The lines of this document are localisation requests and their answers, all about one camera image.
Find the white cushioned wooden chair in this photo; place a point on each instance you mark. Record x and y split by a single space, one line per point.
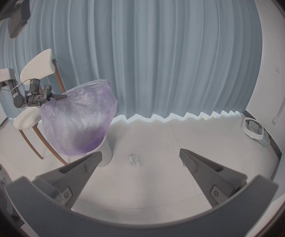
37 65

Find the white trash bin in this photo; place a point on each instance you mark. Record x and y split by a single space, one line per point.
106 154

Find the white paper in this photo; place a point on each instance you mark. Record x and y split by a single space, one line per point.
134 160

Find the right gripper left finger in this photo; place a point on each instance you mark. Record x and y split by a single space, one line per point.
66 181

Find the purple plastic bag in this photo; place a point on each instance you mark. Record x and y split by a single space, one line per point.
83 120

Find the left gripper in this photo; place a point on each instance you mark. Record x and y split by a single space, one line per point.
47 98

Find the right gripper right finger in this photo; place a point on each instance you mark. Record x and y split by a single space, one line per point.
214 179

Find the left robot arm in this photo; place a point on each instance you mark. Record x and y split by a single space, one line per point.
19 100

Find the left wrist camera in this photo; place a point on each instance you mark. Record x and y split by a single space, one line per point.
47 88

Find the pale blue curtain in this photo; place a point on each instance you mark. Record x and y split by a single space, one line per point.
157 46

